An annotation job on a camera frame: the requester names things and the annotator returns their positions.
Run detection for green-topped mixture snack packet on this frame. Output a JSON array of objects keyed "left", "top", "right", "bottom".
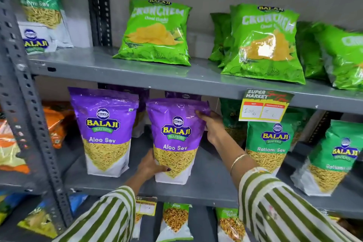
[
  {"left": 156, "top": 202, "right": 194, "bottom": 242},
  {"left": 215, "top": 207, "right": 251, "bottom": 242}
]

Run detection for person's left forearm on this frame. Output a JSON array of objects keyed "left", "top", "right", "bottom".
[{"left": 53, "top": 175, "right": 145, "bottom": 242}]

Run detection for green chips packet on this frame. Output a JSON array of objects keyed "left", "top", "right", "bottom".
[
  {"left": 221, "top": 4, "right": 306, "bottom": 85},
  {"left": 296, "top": 21, "right": 329, "bottom": 81},
  {"left": 208, "top": 13, "right": 232, "bottom": 64},
  {"left": 112, "top": 0, "right": 193, "bottom": 67},
  {"left": 314, "top": 23, "right": 363, "bottom": 92}
]

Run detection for person's left hand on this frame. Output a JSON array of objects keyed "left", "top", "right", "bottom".
[{"left": 136, "top": 148, "right": 172, "bottom": 185}]

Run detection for grey metal shelving rack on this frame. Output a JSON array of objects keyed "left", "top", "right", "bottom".
[{"left": 0, "top": 0, "right": 363, "bottom": 242}]

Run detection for yellow green snack packet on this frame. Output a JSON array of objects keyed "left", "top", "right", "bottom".
[{"left": 17, "top": 202, "right": 58, "bottom": 239}]

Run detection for person's right forearm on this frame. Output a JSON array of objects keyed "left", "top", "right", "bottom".
[{"left": 216, "top": 136, "right": 361, "bottom": 242}]

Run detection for orange snack packet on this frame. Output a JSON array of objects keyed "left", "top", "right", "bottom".
[
  {"left": 0, "top": 114, "right": 30, "bottom": 174},
  {"left": 42, "top": 101, "right": 76, "bottom": 149}
]

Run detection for person's right hand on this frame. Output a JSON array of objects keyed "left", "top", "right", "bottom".
[{"left": 195, "top": 110, "right": 226, "bottom": 146}]

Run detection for blue yellow snack packet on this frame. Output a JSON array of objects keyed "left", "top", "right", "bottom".
[{"left": 0, "top": 192, "right": 26, "bottom": 226}]

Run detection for white snack packet blue logo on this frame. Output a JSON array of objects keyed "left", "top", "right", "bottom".
[{"left": 18, "top": 21, "right": 57, "bottom": 55}]

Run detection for black slotted metal upright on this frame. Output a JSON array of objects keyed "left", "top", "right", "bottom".
[{"left": 84, "top": 0, "right": 113, "bottom": 47}]

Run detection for gold bangle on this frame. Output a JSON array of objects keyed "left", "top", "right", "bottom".
[{"left": 230, "top": 154, "right": 249, "bottom": 176}]

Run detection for small yellow price tag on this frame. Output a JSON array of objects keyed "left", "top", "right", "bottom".
[{"left": 134, "top": 196, "right": 158, "bottom": 217}]

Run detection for purple sev snack packet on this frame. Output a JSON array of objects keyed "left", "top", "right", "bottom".
[
  {"left": 165, "top": 91, "right": 202, "bottom": 101},
  {"left": 98, "top": 83, "right": 150, "bottom": 138},
  {"left": 68, "top": 87, "right": 140, "bottom": 178},
  {"left": 146, "top": 98, "right": 211, "bottom": 185}
]

